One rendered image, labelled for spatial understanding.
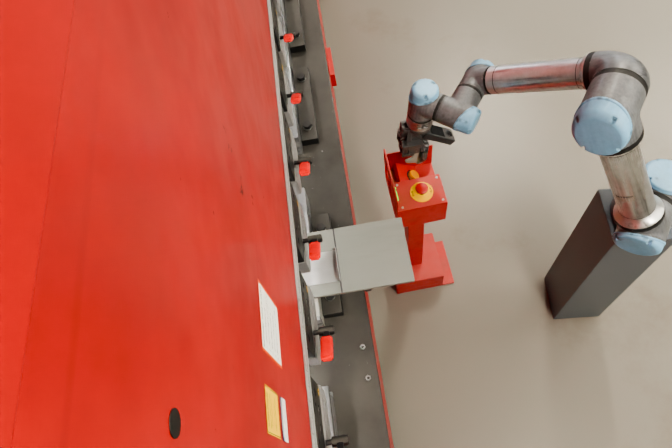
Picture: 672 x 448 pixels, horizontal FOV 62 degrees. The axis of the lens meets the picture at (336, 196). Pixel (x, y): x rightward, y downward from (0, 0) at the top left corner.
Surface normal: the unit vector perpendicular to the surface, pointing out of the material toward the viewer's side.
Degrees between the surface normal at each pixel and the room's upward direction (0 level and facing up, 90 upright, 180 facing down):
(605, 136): 83
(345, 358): 0
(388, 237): 0
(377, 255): 0
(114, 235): 90
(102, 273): 90
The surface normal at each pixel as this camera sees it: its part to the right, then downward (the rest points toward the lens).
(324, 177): -0.11, -0.47
